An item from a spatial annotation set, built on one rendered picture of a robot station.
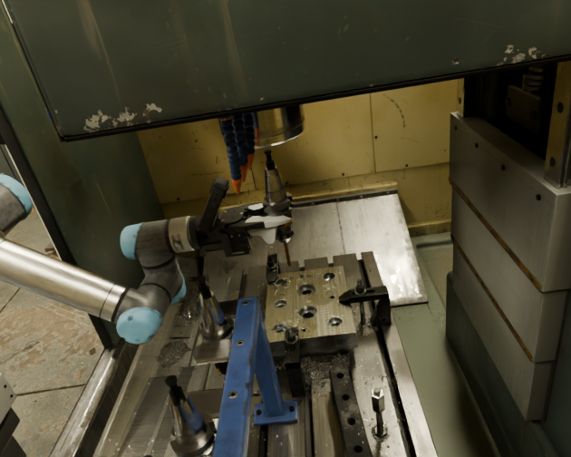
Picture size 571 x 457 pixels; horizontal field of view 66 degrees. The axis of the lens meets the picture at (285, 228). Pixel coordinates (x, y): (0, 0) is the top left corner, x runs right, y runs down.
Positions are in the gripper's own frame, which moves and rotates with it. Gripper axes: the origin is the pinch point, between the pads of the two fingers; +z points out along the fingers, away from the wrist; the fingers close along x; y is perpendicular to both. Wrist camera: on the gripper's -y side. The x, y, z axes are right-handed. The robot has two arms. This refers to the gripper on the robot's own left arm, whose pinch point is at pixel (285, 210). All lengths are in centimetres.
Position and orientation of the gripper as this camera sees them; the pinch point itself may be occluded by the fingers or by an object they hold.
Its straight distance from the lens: 90.9
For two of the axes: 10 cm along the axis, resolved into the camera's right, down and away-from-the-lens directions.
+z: 9.9, -1.4, -0.9
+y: 1.7, 8.6, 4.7
